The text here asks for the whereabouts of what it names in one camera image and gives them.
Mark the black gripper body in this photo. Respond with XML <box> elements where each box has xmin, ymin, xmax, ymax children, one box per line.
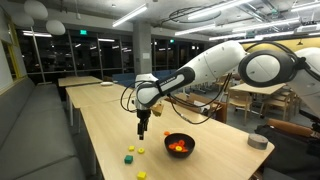
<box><xmin>136</xmin><ymin>109</ymin><xmax>152</xmax><ymax>125</ymax></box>

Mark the black bowl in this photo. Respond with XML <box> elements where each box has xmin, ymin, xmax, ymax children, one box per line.
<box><xmin>163</xmin><ymin>132</ymin><xmax>196</xmax><ymax>159</ymax></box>

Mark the green cube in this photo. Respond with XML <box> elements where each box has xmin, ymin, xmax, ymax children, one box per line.
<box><xmin>123</xmin><ymin>154</ymin><xmax>134</xmax><ymax>165</ymax></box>

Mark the blue sofa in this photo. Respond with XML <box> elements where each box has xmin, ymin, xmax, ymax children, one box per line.
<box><xmin>152</xmin><ymin>68</ymin><xmax>181</xmax><ymax>76</ymax></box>
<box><xmin>111</xmin><ymin>72</ymin><xmax>141</xmax><ymax>89</ymax></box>

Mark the long wooden table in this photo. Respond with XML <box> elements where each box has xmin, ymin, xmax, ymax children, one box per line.
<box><xmin>57</xmin><ymin>75</ymin><xmax>103</xmax><ymax>89</ymax></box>
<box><xmin>65</xmin><ymin>82</ymin><xmax>145</xmax><ymax>127</ymax></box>

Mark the concrete pillar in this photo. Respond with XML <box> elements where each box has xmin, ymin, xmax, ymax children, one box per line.
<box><xmin>132</xmin><ymin>21</ymin><xmax>153</xmax><ymax>81</ymax></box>

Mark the light wooden chair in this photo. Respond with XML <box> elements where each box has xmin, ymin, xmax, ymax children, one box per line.
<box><xmin>227</xmin><ymin>89</ymin><xmax>253</xmax><ymax>126</ymax></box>
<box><xmin>259</xmin><ymin>89</ymin><xmax>296</xmax><ymax>122</ymax></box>

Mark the grey upholstered bench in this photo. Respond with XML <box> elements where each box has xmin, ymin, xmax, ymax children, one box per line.
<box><xmin>0</xmin><ymin>76</ymin><xmax>87</xmax><ymax>180</ymax></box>

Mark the grey tape roll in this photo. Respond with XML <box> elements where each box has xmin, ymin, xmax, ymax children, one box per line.
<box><xmin>247</xmin><ymin>133</ymin><xmax>269</xmax><ymax>151</ymax></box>

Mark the wooden dining table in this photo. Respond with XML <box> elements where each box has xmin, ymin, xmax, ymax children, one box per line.
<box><xmin>229</xmin><ymin>82</ymin><xmax>288</xmax><ymax>96</ymax></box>

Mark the white globe pendant lamp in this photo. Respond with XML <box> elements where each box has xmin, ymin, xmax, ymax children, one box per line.
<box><xmin>23</xmin><ymin>0</ymin><xmax>49</xmax><ymax>20</ymax></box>
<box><xmin>10</xmin><ymin>11</ymin><xmax>35</xmax><ymax>28</ymax></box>
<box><xmin>45</xmin><ymin>19</ymin><xmax>67</xmax><ymax>36</ymax></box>

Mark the tan leather roll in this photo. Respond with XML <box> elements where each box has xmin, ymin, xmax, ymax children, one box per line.
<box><xmin>266</xmin><ymin>117</ymin><xmax>315</xmax><ymax>138</ymax></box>

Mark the black bag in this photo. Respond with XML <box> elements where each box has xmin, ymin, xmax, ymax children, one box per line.
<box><xmin>254</xmin><ymin>123</ymin><xmax>320</xmax><ymax>180</ymax></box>

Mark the white ceiling projector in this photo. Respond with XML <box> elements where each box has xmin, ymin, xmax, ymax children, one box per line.
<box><xmin>294</xmin><ymin>23</ymin><xmax>320</xmax><ymax>34</ymax></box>

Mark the tan wrist camera mount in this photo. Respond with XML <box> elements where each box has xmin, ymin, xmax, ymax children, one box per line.
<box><xmin>151</xmin><ymin>102</ymin><xmax>165</xmax><ymax>118</ymax></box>

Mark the yellow window frame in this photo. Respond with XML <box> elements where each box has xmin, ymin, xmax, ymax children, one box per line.
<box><xmin>0</xmin><ymin>19</ymin><xmax>28</xmax><ymax>96</ymax></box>

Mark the black tripod mount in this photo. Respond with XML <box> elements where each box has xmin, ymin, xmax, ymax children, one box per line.
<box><xmin>298</xmin><ymin>109</ymin><xmax>320</xmax><ymax>134</ymax></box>

